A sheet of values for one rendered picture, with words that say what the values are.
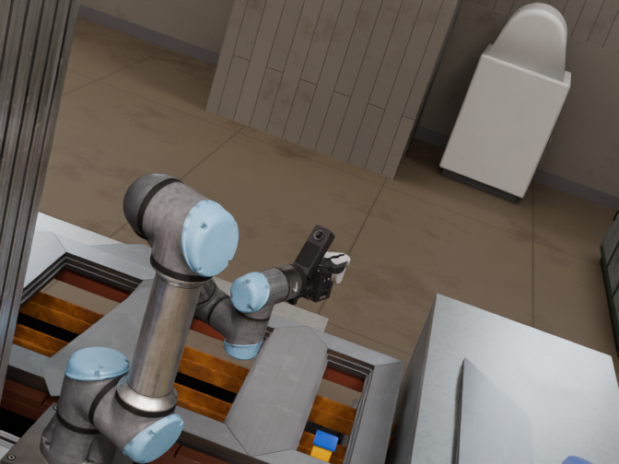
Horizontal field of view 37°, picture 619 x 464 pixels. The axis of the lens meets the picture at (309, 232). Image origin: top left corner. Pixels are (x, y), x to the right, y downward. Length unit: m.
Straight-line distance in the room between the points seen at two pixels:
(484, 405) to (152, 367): 1.11
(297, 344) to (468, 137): 5.03
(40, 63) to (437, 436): 1.40
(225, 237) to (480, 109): 6.19
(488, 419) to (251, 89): 5.25
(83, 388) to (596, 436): 1.46
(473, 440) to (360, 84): 5.09
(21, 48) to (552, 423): 1.80
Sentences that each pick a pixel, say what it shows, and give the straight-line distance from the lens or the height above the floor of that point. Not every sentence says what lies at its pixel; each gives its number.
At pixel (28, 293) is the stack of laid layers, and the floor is 0.84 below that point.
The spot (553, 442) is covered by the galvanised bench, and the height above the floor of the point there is 1.05.
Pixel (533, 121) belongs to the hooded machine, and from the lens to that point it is 7.68.
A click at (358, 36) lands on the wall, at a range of 7.16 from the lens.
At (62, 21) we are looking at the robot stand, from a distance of 1.49.
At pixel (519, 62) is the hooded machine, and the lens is 7.65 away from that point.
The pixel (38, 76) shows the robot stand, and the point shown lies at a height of 1.85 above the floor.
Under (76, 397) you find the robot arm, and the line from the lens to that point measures 1.87.
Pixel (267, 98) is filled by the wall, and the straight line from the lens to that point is 7.40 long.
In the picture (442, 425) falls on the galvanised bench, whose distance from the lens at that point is 2.44.
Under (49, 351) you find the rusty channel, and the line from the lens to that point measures 2.84.
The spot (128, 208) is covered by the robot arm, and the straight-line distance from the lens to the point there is 1.65.
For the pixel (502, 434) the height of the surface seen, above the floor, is 1.07.
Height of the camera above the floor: 2.31
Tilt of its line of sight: 23 degrees down
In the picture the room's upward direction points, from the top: 18 degrees clockwise
